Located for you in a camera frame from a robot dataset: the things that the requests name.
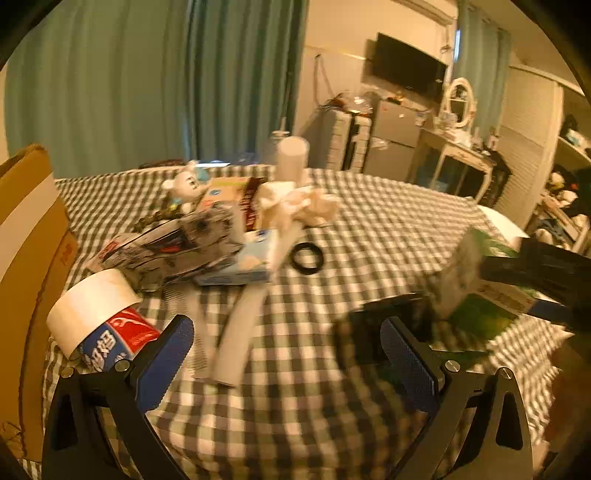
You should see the bead bracelet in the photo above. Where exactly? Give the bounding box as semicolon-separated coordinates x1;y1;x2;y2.
134;205;185;232

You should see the blue white box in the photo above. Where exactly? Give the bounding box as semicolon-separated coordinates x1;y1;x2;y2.
194;228;280;287

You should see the black television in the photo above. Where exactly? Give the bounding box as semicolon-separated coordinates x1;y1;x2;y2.
372;32;448;100

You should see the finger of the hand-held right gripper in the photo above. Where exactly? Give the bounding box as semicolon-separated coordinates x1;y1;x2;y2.
479;237;591;301
524;298;583;331

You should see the louvered wardrobe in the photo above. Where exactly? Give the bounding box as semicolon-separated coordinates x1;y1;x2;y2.
480;65;566;232

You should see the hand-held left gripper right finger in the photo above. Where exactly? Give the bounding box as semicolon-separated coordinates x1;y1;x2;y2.
379;316;534;480

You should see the green box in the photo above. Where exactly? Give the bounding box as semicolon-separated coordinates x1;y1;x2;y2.
434;226;537;343

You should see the white bottle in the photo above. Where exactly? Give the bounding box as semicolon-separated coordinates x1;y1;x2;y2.
276;137;310;183

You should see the hanging wall cable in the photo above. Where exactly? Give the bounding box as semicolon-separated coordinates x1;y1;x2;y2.
314;53;334;108

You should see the white suitcase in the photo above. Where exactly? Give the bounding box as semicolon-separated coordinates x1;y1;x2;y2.
318;108;372;174

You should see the white bear figurine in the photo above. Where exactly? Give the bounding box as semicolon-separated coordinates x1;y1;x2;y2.
163;161;211;208

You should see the cluttered shelf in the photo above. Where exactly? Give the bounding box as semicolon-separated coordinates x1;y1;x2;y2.
526;115;591;259

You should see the white red medicine box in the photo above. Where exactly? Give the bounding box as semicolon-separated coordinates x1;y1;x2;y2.
198;176;269;232

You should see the white oval mirror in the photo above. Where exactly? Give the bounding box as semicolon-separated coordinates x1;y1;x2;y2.
436;78;476;130

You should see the large clear water bottle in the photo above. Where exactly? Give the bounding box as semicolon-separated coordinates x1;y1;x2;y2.
262;129;291;168

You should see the narrow teal curtain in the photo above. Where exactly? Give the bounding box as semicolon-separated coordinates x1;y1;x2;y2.
455;0;511;134

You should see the black ring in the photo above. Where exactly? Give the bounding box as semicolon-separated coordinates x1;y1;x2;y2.
290;243;324;274

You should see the black case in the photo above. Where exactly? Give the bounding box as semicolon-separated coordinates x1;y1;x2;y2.
335;293;437;370

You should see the cardboard box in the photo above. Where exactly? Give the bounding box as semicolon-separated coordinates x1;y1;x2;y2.
0;143;80;464

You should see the beige plush toy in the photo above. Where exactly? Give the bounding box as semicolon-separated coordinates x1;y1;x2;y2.
299;189;341;228

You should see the white dressing table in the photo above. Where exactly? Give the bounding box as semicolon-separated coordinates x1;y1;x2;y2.
406;127;500;205

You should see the tissue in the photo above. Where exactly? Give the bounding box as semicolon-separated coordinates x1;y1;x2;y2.
256;181;302;228

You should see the checked blanket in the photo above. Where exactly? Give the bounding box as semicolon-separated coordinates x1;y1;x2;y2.
44;164;568;480

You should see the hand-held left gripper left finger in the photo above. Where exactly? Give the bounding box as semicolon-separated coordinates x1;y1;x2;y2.
41;315;195;480

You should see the black white snack packet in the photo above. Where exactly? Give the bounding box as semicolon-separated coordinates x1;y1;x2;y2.
85;203;245;292

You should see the grey fridge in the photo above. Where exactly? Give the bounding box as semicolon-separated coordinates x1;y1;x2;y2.
362;99;428;176

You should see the clear plastic bag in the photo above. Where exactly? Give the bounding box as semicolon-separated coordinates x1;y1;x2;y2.
344;90;380;114

